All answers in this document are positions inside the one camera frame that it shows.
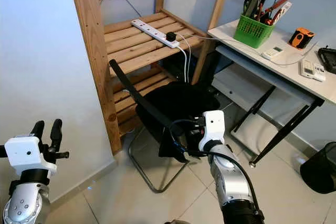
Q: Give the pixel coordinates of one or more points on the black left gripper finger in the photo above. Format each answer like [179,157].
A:
[37,129]
[56,135]

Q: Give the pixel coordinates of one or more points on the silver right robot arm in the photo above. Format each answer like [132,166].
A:
[233,179]

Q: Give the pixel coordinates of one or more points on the black folding chair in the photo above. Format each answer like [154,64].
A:
[181,103]

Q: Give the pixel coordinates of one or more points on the black plug adapter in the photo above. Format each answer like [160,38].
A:
[171,37]

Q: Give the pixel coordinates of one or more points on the small white remote control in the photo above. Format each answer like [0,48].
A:
[273,52]

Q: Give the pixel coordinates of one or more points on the wooden slatted shelf rack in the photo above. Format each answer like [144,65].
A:
[136,40]

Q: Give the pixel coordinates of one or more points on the green plastic basket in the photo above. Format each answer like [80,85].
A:
[253,32]

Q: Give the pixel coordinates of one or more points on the white power strip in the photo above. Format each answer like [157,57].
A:
[149,31]

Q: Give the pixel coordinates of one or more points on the white desk with black legs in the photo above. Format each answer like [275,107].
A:
[291,71]

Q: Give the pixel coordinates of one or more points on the large white remote control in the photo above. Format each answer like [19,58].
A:
[312,70]

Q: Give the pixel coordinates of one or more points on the black waste bin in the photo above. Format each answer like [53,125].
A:
[320,169]

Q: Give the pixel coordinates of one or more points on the orange and black device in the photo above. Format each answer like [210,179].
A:
[301,38]

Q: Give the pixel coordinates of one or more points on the black controller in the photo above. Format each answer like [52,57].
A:
[328,60]

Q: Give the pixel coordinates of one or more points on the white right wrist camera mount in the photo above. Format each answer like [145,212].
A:
[212,127]

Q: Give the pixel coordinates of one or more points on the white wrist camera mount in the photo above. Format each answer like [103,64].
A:
[26,153]
[212,127]

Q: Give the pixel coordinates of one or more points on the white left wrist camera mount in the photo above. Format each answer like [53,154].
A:
[26,153]

